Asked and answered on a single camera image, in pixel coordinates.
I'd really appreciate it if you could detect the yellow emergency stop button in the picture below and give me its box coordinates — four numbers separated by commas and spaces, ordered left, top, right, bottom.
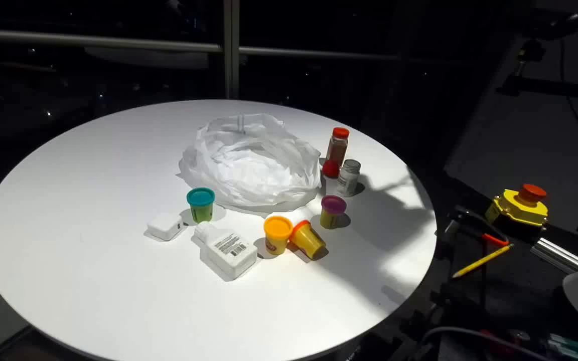
485, 182, 549, 226

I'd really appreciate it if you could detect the small grey-capped white bottle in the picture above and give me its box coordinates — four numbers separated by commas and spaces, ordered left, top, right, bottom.
339, 158, 362, 195

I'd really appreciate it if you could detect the large white plastic bottle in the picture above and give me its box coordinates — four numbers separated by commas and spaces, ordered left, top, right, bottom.
192, 223, 257, 280

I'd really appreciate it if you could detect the teal-lid play-dough tub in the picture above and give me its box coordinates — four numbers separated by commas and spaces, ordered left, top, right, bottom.
187, 189, 215, 223

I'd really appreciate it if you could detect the metal window rail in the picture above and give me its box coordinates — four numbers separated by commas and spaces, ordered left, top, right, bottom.
0, 30, 403, 60

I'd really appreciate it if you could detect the red-capped spice bottle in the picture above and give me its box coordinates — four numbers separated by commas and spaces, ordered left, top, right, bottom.
327, 127, 350, 166

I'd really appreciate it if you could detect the small white square box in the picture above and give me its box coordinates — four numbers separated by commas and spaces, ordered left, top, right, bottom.
146, 213, 182, 240

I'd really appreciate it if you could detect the vertical window post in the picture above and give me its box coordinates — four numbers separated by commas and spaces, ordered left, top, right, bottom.
223, 0, 241, 99

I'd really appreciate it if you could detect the clear crumpled plastic bag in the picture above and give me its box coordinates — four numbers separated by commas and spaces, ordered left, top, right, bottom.
179, 114, 321, 213

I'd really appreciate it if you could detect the camera on stand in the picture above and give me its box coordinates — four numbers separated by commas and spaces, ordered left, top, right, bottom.
509, 8, 578, 77

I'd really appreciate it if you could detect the yellow-lid play-dough tub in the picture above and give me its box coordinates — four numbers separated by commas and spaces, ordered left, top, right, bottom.
262, 216, 293, 254

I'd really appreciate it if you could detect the small red cap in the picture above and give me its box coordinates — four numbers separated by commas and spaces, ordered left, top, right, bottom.
321, 160, 339, 178

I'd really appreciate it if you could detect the yellow pencil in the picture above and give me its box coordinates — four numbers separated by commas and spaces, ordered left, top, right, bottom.
452, 245, 513, 279

